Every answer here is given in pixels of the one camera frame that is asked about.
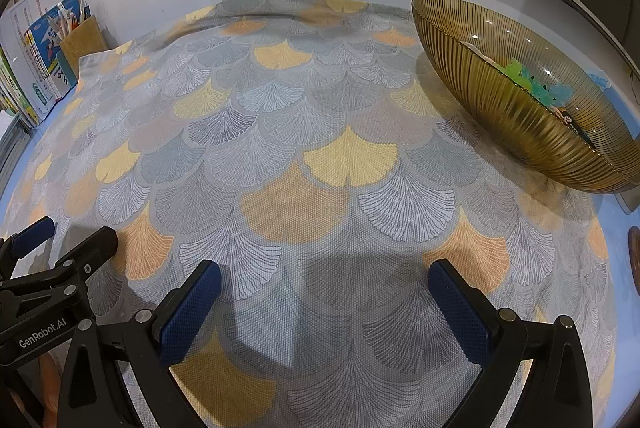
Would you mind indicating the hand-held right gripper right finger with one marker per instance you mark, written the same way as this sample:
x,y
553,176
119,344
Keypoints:
x,y
460,308

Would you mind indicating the green translucent figurine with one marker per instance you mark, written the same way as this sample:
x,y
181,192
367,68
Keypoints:
x,y
517,70

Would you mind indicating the row of books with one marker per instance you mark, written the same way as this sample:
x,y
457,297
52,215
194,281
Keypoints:
x,y
35,58

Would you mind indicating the dark round object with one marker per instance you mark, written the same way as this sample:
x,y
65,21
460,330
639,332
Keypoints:
x,y
635,258

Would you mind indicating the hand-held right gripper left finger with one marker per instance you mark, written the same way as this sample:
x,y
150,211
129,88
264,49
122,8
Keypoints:
x,y
187,318

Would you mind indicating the bunch of pencils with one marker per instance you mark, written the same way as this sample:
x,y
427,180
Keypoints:
x,y
72,15

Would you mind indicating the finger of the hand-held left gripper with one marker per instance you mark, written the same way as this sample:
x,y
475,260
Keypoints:
x,y
85,253
32,232

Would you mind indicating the brown pen holder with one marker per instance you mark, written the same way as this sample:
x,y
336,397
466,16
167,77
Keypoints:
x,y
85,43

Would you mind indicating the person's left hand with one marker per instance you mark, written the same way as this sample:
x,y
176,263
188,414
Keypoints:
x,y
50,383

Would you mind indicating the leaf patterned tablecloth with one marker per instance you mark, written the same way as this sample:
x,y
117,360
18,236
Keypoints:
x,y
320,208

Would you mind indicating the amber ribbed glass bowl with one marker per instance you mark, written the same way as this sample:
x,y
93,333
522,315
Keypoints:
x,y
500,108

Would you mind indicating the teal translucent figurine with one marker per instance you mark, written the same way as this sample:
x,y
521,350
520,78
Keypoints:
x,y
547,92

